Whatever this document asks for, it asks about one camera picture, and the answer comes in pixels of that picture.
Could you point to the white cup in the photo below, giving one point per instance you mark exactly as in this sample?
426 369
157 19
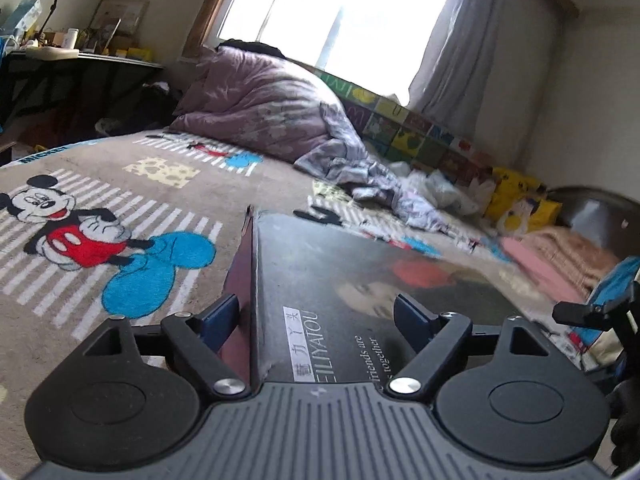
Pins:
73 38

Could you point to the white tray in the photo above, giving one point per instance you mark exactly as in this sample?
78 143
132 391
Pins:
52 53

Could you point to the yellow plush toy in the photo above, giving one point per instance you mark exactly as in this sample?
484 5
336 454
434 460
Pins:
517 185

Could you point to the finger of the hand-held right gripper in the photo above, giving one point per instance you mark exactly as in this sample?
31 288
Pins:
575 313

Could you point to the beige folded blanket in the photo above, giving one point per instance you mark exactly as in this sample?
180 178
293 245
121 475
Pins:
575 255

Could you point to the white clothes pile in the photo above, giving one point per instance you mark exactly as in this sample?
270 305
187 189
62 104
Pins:
450 190

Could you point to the black gooseneck stand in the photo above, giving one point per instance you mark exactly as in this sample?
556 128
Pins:
52 0

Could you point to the blue and cream pillow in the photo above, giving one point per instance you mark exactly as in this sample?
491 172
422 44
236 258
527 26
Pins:
615 280

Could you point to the yellow boxes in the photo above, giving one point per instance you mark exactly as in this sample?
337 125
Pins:
132 53

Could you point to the picture frame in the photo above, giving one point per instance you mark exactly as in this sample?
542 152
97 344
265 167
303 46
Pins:
120 22

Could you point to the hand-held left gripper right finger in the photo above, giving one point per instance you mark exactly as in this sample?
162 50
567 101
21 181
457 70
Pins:
412 316

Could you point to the person's right hand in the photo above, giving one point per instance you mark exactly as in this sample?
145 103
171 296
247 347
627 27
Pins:
627 425

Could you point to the teal tissue box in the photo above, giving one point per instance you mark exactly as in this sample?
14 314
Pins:
26 14

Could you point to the black desk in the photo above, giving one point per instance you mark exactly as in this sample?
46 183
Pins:
60 80

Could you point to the window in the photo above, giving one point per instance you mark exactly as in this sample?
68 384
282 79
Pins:
325 5

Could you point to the alphabet foam mat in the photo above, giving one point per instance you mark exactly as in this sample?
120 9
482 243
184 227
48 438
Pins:
400 130

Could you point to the light curtain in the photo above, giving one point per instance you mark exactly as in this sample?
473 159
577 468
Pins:
480 35

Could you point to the purple quilt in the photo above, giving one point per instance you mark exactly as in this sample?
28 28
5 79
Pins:
260 105

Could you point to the yellow printed cushion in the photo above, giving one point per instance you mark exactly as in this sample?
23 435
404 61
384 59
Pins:
525 215

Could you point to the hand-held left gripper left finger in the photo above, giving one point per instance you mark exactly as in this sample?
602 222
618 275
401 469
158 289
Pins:
220 321

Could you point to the dark wooden headboard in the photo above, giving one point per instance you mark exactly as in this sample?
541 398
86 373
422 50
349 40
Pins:
595 210

